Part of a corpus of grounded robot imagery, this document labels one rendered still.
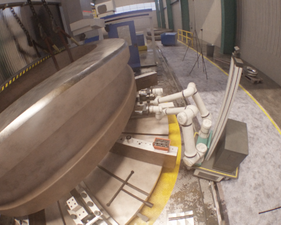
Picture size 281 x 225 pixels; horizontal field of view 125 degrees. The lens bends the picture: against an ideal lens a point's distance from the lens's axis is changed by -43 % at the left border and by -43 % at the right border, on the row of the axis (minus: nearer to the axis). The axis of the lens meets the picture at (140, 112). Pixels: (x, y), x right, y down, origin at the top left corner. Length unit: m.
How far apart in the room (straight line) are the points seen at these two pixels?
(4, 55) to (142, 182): 4.27
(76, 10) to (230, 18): 8.71
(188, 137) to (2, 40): 4.55
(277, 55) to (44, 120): 7.89
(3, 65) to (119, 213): 4.05
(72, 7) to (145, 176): 5.42
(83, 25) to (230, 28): 8.56
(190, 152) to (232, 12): 9.39
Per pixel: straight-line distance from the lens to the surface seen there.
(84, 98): 1.10
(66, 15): 6.60
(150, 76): 3.53
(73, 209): 1.50
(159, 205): 2.09
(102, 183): 2.02
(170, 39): 10.51
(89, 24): 4.94
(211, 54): 8.28
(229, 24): 9.79
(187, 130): 1.33
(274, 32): 7.77
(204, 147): 1.72
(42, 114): 0.96
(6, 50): 4.22
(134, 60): 6.36
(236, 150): 1.66
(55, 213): 2.33
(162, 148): 1.54
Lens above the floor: 2.06
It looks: 39 degrees down
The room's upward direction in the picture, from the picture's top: 10 degrees counter-clockwise
